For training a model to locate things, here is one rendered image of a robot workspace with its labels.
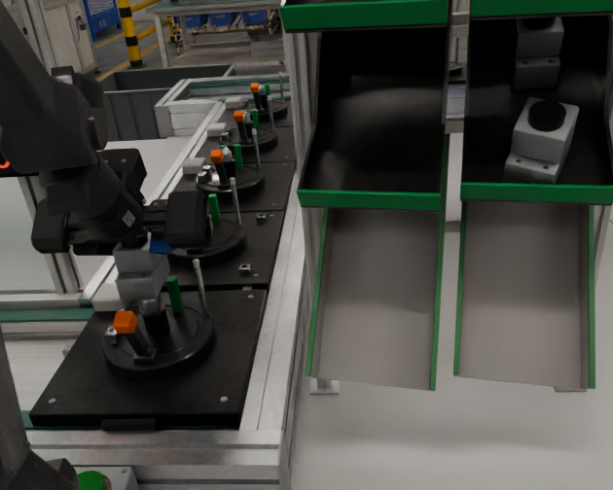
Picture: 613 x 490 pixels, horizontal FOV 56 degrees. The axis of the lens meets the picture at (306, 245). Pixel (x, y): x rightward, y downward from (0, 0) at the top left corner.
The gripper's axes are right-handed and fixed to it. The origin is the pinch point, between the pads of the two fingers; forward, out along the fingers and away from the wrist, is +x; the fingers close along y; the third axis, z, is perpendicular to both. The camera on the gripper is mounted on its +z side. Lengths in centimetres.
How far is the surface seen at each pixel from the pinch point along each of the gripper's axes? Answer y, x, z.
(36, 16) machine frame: 60, 54, 92
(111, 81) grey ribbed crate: 91, 158, 154
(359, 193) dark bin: -25.9, -13.0, -2.0
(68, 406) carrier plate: 7.6, 4.4, -18.2
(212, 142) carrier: 9, 59, 51
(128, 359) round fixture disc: 2.1, 6.5, -12.5
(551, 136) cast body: -42.2, -16.5, 0.7
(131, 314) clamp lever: -1.0, -1.5, -9.4
